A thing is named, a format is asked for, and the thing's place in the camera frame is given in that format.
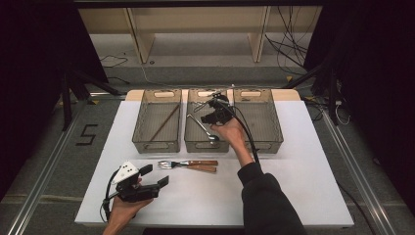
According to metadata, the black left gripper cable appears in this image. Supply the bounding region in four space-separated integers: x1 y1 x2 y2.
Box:
99 168 121 223

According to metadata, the person's right hand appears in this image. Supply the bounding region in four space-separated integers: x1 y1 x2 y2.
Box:
209 117 251 156

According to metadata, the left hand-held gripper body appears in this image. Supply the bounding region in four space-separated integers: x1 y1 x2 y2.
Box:
112 161 161 204

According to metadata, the person's left hand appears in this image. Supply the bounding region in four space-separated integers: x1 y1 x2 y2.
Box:
108 177 155 227

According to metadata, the wooden handled metal fork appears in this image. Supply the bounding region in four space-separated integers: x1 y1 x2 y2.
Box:
158 159 219 169
159 162 218 173

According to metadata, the brown wooden chopstick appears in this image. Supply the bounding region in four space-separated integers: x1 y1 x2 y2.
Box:
151 104 181 142
150 104 180 142

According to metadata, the light wooden shelf unit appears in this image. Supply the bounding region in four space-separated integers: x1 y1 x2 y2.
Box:
77 6 324 65

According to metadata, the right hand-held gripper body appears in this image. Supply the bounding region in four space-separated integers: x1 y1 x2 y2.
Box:
208 92 235 127

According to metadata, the black curtain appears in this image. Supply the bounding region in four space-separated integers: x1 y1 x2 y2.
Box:
0 0 110 201
303 0 415 210

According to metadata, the bundle of black cables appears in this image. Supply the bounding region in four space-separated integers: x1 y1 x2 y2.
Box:
263 6 315 76

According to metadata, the aluminium floor rail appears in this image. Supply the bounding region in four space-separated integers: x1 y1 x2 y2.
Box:
320 107 397 235
5 97 90 235

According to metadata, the smoky clear plastic bin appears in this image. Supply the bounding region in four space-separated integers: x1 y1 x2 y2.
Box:
183 87 231 154
131 88 183 155
232 87 284 155

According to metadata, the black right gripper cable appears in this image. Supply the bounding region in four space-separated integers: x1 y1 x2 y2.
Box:
214 97 262 165

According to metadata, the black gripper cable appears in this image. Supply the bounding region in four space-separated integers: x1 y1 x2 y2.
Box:
99 168 121 223
214 97 262 165

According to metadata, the black tripod stand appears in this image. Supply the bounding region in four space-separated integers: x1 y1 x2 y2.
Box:
60 70 123 132
283 61 341 127

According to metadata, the thin black floor cable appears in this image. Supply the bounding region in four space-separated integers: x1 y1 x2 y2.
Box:
99 54 130 86

